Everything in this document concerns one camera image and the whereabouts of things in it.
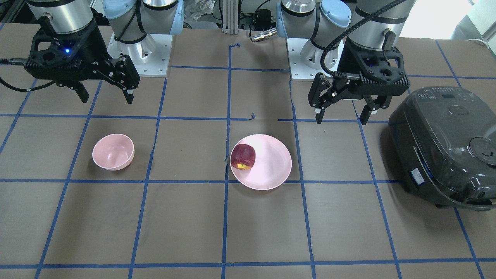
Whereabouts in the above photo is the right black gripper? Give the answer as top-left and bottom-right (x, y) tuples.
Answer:
(24, 17), (140, 104)

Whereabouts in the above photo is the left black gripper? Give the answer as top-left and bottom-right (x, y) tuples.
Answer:
(308, 39), (410, 125)

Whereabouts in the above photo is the pink bowl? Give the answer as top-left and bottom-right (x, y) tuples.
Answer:
(92, 134), (135, 171)

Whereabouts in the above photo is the red apple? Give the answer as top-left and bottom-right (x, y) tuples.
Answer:
(230, 144), (256, 170)

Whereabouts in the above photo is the pink plate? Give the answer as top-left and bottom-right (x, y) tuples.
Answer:
(229, 134), (292, 190)

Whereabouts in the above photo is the dark grey rice cooker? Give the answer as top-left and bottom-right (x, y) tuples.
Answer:
(388, 86), (496, 211)

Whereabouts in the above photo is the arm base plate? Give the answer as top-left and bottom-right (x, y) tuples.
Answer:
(286, 38), (344, 81)
(107, 34), (174, 78)

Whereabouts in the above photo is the aluminium frame post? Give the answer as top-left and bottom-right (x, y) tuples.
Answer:
(222, 0), (239, 36)

